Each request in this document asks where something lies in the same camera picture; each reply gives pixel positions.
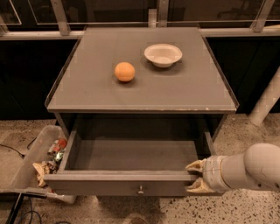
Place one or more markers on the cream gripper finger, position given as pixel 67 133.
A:
pixel 199 186
pixel 196 166

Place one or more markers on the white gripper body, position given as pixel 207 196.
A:
pixel 212 173

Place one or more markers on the grey top drawer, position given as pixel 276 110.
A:
pixel 132 157

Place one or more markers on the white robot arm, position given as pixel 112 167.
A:
pixel 257 168

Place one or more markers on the grey drawer cabinet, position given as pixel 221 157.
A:
pixel 88 83

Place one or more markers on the white paper bowl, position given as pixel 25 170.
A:
pixel 163 55

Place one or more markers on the orange ball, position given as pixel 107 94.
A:
pixel 124 71

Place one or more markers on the red soda can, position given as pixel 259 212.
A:
pixel 57 146

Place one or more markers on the green snack packet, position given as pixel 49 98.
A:
pixel 58 157

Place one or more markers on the clear plastic bin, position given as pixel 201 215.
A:
pixel 25 180

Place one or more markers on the tan crumpled paper bag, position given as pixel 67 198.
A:
pixel 43 168

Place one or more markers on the black metal stand leg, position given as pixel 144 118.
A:
pixel 18 200

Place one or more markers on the metal window railing frame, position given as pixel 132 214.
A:
pixel 68 19

